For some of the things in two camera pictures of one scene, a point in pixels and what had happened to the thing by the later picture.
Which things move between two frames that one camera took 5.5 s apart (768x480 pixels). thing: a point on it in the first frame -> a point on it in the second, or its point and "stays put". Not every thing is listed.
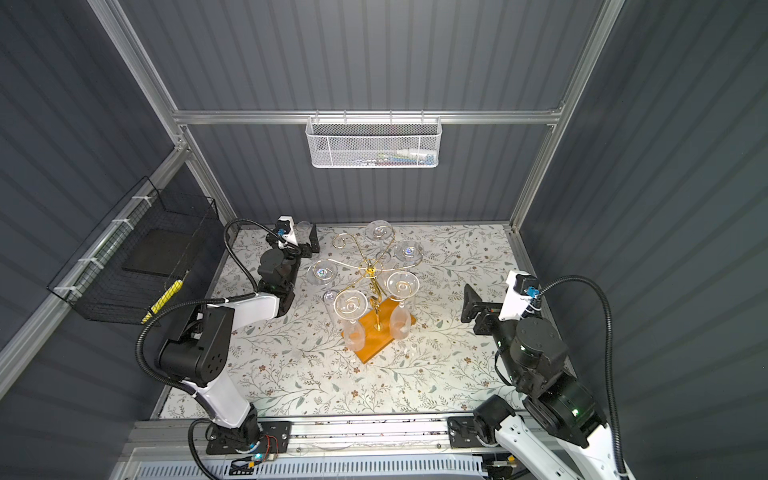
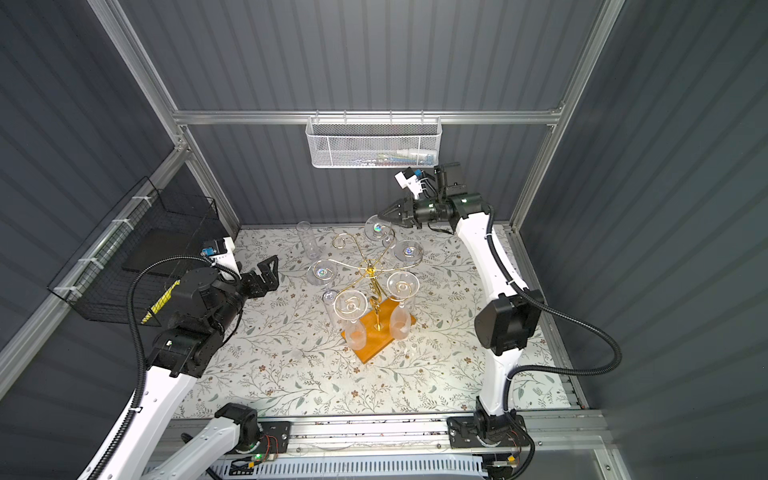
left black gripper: x=304 y=252 -> x=258 y=290
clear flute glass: x=303 y=231 stays put
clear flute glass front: x=352 y=305 stays put
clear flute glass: x=401 y=286 stays put
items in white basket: x=402 y=157 stays put
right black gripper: x=489 y=311 -> x=405 y=207
